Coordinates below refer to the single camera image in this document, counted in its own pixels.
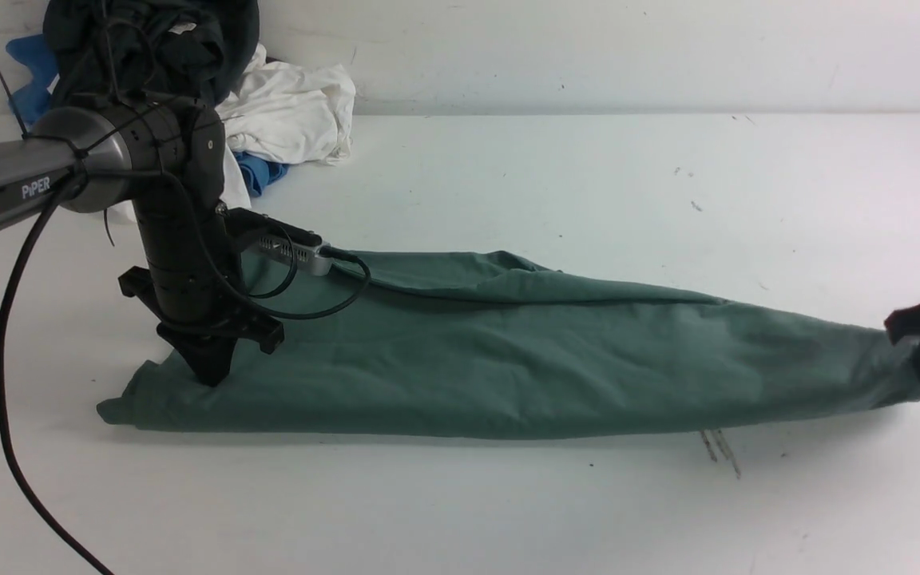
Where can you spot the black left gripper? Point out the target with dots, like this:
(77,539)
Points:
(192,271)

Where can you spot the green long sleeve shirt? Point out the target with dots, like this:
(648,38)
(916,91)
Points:
(493,346)

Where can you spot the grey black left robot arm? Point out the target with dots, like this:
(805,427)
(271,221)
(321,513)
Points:
(165,155)

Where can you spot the white crumpled garment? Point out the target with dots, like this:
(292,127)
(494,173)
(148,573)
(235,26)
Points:
(279,115)

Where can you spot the black crumpled garment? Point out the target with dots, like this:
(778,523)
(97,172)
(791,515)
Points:
(190,48)

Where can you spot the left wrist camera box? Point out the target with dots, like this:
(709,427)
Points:
(276,240)

